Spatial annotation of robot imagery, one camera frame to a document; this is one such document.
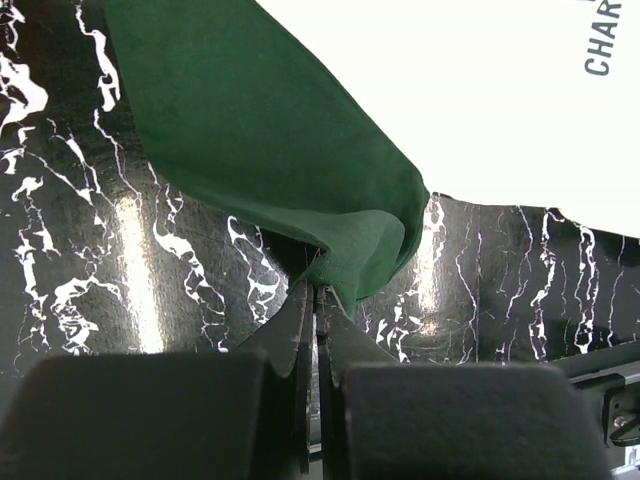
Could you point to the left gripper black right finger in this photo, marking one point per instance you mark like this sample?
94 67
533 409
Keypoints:
381 419

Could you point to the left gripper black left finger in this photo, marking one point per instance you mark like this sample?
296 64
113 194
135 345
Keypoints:
240 415

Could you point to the white green raglan t-shirt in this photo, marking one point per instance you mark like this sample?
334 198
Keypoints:
331 122

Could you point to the black marble pattern mat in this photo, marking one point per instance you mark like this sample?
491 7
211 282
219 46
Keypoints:
100 254

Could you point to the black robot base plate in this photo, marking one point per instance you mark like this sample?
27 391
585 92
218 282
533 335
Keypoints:
608 380

